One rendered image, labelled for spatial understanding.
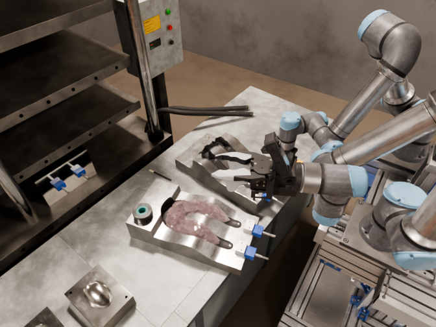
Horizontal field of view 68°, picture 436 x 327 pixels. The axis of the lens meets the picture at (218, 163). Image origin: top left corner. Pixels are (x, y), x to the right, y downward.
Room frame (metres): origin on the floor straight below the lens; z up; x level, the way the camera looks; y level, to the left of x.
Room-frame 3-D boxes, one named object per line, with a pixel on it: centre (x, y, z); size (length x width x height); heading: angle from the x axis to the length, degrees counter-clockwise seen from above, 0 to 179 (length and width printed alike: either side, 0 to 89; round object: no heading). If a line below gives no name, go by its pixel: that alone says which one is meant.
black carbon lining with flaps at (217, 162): (1.09, -0.06, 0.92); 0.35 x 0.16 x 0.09; 52
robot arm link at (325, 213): (0.53, -0.30, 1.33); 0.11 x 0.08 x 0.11; 173
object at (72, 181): (1.18, 0.91, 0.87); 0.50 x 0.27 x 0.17; 52
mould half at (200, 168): (1.11, -0.06, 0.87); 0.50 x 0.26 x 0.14; 52
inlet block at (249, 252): (0.63, -0.14, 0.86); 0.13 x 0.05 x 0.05; 69
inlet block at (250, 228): (0.73, -0.18, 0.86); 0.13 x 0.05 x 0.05; 69
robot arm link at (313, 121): (1.00, -0.38, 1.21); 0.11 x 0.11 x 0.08; 18
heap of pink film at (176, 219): (0.78, 0.09, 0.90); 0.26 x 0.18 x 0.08; 69
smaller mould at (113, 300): (0.46, 0.43, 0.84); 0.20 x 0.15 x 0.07; 52
